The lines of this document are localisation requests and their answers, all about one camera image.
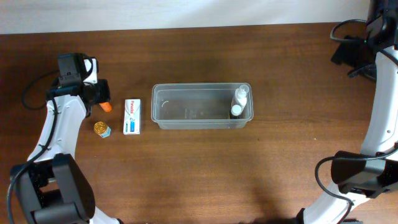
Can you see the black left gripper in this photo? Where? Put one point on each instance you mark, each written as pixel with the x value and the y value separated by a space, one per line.
pixel 103 91

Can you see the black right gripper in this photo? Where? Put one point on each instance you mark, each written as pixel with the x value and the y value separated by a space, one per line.
pixel 342 53

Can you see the orange effervescent tablet tube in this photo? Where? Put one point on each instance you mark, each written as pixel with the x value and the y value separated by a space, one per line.
pixel 106 106

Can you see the gold lid small jar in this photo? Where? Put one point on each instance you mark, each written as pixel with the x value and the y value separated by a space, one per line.
pixel 102 129

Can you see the dark bottle white cap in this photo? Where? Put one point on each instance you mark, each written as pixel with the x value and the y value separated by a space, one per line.
pixel 235 112

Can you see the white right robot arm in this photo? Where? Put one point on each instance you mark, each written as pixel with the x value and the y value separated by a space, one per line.
pixel 351 179

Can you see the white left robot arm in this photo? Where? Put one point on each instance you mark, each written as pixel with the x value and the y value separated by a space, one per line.
pixel 50 186

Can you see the clear plastic container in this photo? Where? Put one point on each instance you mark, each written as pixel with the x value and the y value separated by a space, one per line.
pixel 198 106

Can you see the white Panadol box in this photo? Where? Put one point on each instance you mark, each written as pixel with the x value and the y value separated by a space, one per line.
pixel 132 117

